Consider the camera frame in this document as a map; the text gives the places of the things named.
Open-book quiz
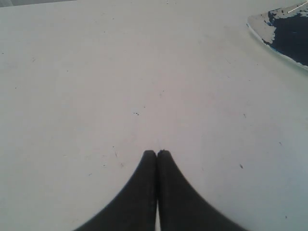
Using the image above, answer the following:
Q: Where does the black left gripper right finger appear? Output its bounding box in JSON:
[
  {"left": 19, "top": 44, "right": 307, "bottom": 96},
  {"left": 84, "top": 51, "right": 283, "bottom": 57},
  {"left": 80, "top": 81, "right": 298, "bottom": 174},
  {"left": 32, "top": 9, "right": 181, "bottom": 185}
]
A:
[{"left": 157, "top": 150, "right": 243, "bottom": 231}]

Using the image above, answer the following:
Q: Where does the white dish with blue paint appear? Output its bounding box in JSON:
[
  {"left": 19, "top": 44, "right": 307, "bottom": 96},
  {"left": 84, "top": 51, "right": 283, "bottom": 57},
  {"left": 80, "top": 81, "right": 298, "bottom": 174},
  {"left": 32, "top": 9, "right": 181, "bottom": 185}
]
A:
[{"left": 247, "top": 2, "right": 308, "bottom": 69}]

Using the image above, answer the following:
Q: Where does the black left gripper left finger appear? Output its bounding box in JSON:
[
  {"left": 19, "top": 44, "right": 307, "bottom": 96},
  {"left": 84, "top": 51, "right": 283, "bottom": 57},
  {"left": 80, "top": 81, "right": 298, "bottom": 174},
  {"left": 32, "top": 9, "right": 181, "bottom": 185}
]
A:
[{"left": 77, "top": 150, "right": 157, "bottom": 231}]

